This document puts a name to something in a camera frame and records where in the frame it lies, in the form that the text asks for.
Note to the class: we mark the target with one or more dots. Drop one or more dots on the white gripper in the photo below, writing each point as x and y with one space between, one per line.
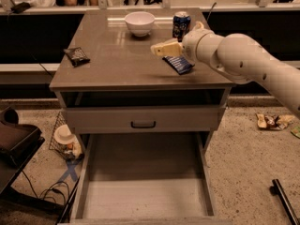
191 44

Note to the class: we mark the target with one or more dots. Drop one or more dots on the blue pepsi can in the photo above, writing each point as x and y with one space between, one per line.
180 24

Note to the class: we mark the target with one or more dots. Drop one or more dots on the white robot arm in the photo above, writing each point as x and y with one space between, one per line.
240 59

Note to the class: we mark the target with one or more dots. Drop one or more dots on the grey drawer cabinet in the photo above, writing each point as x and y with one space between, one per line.
123 72

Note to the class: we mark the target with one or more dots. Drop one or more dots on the open grey lower drawer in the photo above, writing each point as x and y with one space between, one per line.
144 179

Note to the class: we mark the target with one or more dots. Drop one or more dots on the blue snack bag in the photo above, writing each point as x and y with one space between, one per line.
179 63

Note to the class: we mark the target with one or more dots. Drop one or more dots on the white bowl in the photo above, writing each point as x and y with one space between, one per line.
139 23

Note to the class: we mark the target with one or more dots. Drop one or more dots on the black chip bag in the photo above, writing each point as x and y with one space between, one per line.
76 56

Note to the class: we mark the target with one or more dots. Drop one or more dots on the green packet on floor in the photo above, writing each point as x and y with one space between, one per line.
295 131

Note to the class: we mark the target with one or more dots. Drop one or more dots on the small black device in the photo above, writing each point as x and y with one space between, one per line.
20 8

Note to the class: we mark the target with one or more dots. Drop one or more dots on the black bar on floor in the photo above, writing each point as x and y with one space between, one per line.
277 189

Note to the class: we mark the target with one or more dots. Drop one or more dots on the closed grey drawer with handle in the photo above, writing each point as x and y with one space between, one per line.
143 119

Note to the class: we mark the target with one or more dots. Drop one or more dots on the wire basket with items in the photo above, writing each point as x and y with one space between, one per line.
64 142

